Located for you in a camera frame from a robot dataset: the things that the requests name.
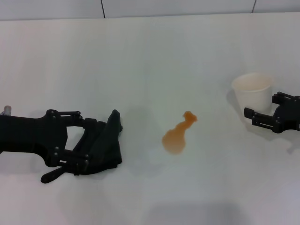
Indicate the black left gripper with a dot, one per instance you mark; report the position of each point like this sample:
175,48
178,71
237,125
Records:
23,134

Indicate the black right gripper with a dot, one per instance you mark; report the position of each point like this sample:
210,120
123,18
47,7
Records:
289,117

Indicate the white paper cup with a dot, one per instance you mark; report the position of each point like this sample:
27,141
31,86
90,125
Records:
253,98

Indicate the dark blue rag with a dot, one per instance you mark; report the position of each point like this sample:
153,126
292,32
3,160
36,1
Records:
107,145

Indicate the white left gripper plug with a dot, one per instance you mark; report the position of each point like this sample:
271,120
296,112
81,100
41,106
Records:
8,109

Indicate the orange liquid stain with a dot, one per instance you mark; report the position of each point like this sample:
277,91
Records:
174,139

